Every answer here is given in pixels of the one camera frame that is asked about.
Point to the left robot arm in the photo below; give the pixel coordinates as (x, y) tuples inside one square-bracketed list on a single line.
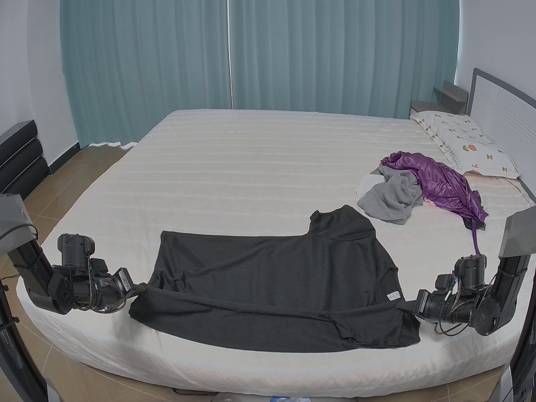
[(37, 274)]

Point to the blue-green curtain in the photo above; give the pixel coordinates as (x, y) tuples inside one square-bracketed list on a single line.
[(335, 44), (142, 57)]

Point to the grey bedside table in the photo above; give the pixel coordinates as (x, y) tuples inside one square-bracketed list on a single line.
[(446, 99)]

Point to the bed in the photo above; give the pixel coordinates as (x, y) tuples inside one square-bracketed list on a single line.
[(251, 161)]

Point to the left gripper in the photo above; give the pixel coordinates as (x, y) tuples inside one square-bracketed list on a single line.
[(127, 287)]

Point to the black T-shirt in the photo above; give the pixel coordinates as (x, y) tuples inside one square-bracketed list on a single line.
[(272, 283)]

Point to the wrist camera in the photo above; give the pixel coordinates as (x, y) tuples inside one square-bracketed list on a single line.
[(444, 284), (98, 267)]

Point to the dark grey garment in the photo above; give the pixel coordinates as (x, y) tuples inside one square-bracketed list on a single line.
[(473, 223)]

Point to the purple satin garment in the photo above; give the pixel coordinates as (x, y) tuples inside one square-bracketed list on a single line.
[(444, 182)]

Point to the black chest of drawers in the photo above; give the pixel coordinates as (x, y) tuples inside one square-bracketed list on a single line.
[(21, 157)]

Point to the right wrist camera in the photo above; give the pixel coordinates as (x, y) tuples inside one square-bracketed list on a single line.
[(444, 284)]

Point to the white garment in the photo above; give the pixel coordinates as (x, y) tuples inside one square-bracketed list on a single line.
[(366, 184)]

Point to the white printed pillow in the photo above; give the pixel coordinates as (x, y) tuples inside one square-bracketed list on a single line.
[(469, 140)]

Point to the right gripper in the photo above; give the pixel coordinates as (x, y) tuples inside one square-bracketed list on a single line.
[(425, 306)]

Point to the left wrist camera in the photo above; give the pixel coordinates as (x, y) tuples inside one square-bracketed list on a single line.
[(98, 267)]

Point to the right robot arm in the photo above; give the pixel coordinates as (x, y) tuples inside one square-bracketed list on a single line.
[(506, 291)]

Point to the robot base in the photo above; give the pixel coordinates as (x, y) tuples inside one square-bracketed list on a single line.
[(289, 399)]

